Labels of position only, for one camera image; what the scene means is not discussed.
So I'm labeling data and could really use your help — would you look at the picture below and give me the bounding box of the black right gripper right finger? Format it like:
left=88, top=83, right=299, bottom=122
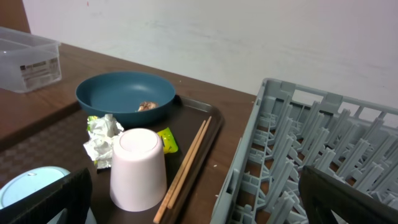
left=298, top=166, right=397, bottom=224

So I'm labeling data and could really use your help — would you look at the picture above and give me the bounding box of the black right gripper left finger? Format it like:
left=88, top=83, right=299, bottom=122
left=1, top=168, right=93, bottom=224

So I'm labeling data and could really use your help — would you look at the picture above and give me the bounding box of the dark blue plate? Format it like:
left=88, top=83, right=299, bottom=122
left=75, top=72, right=176, bottom=128

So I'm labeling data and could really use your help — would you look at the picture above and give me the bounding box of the brown food scrap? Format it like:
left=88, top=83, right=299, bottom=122
left=138, top=101, right=158, bottom=111

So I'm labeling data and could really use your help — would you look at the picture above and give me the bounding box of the grey dishwasher rack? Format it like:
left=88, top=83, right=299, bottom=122
left=211, top=78, right=397, bottom=223

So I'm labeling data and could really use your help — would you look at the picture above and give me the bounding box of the light blue plastic cup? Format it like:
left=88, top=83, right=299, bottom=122
left=1, top=166, right=96, bottom=224

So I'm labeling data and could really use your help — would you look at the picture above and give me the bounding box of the white plastic cup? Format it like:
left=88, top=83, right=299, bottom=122
left=110, top=128, right=167, bottom=212

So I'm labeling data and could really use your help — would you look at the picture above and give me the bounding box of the crumpled white paper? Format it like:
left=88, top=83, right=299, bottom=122
left=83, top=114, right=124, bottom=170

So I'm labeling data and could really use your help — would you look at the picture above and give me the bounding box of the green snack wrapper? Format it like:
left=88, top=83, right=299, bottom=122
left=157, top=128, right=178, bottom=154

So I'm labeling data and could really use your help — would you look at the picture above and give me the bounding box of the wooden chopstick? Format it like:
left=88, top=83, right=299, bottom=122
left=153, top=117, right=211, bottom=224
left=167, top=116, right=212, bottom=209

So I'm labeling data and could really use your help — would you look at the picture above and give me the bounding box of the clear plastic bin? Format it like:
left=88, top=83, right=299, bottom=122
left=1, top=27, right=62, bottom=93

